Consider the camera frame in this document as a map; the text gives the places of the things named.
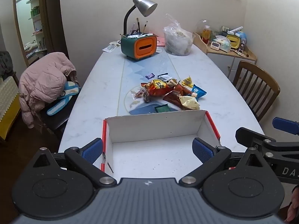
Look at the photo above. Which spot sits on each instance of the clear red candy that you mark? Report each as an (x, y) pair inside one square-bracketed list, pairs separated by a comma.
[(137, 94)]

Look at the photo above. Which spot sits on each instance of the brown foil snack bag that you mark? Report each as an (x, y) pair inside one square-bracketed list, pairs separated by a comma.
[(173, 96)]

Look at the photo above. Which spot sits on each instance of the white blue snack packet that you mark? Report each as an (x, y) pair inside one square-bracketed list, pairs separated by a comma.
[(165, 77)]

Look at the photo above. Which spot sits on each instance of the yellow cushioned bench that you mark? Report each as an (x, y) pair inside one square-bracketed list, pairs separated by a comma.
[(10, 105)]

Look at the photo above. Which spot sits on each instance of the orange drink bottle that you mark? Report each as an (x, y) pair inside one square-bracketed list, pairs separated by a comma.
[(206, 33)]

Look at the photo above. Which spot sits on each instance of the wooden side cabinet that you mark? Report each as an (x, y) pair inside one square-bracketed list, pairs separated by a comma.
[(227, 62)]

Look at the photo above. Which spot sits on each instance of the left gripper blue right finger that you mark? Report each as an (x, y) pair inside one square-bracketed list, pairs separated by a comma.
[(202, 150)]

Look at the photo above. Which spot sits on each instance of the yellow tissue box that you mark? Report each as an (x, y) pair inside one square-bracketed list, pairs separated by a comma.
[(234, 40)]

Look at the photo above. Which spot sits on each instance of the white paper leaflet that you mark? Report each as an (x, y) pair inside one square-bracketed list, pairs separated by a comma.
[(111, 47)]

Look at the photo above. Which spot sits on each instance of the green orange tissue box organizer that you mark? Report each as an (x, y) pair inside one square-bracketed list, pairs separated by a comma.
[(138, 46)]

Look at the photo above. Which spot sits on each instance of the pink puffer jacket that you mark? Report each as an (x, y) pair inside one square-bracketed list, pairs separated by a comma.
[(43, 82)]

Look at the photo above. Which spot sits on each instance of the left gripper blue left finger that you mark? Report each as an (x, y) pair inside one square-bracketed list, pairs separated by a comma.
[(92, 151)]

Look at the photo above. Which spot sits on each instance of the white cardboard box red trim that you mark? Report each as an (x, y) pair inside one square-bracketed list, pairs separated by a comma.
[(155, 145)]

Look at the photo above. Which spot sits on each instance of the person's right hand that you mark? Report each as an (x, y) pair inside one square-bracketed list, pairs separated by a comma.
[(293, 208)]

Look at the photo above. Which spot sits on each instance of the blue white bag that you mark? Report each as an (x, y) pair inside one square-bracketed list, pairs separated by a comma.
[(70, 89)]

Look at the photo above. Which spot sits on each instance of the wooden chair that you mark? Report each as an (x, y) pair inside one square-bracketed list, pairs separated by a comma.
[(258, 88)]

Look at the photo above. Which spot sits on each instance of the white digital timer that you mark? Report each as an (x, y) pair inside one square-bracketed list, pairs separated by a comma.
[(215, 45)]

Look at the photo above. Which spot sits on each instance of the small yellow snack packet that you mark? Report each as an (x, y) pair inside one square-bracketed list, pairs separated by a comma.
[(187, 82)]

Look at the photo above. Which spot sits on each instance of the blue cookie packet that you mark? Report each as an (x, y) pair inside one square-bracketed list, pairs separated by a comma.
[(197, 92)]

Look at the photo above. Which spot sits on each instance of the wet wipes pack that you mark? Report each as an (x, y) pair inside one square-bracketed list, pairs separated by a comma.
[(225, 43)]

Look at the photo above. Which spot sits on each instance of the clear plastic bag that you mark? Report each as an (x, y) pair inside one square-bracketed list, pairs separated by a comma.
[(178, 41)]

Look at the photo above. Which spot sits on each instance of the purple candy wrapper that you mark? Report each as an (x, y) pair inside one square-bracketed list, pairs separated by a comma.
[(149, 76)]

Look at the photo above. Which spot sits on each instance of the red yellow chip bag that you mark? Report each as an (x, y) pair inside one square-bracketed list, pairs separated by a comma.
[(157, 88)]

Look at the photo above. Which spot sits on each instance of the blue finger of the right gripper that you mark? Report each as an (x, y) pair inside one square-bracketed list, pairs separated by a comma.
[(251, 139), (286, 125)]

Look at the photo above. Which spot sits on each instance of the cream patterned snack packet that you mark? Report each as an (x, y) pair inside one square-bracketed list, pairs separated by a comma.
[(189, 103)]

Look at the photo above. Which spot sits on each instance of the orange egg yolk pastry packet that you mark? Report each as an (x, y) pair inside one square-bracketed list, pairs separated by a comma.
[(172, 82)]

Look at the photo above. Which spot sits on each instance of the green snack bar wrapper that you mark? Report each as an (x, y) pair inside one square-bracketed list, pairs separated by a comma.
[(163, 108)]

